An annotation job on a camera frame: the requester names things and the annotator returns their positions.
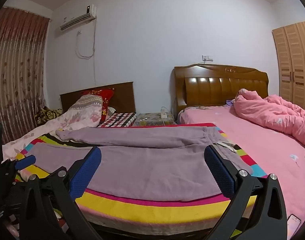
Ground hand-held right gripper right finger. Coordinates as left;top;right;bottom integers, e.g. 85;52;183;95
204;145;288;240

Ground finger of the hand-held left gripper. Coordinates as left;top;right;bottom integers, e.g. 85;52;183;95
14;155;37;171

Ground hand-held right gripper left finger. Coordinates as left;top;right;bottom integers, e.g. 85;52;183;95
19;146;103;240

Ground purple pants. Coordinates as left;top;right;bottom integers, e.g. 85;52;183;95
31;126;254;202

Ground pink floral quilt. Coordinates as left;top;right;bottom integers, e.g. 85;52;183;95
2;109;101;161

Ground pink bed sheet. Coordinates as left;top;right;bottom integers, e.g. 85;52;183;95
178;105;305;240

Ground tiger print blanket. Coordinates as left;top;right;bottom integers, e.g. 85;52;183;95
34;106;63;125

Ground red plaid cloth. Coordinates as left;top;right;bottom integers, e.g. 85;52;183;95
97;112;137;128

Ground colourful striped blanket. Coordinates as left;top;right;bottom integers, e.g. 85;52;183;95
14;122;268;238

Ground red embroidered pillow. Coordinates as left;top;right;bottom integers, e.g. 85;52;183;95
80;88;115;123

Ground cloth covered nightstand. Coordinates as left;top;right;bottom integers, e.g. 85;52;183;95
132;112;174;127

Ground glossy wooden headboard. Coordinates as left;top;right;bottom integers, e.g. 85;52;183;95
171;64;269;124

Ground dark wooden headboard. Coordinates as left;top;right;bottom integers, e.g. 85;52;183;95
59;81;136;114

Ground brown floral curtain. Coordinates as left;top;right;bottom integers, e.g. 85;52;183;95
0;7;50;145

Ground smartphone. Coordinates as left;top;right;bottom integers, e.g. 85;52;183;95
286;214;302;239

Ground light wooden wardrobe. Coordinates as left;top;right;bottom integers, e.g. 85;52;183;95
272;20;305;110

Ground white air conditioner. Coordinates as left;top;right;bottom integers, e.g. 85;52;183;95
59;4;97;31

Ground white air conditioner cable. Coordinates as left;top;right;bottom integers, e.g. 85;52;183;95
75;19;97;85

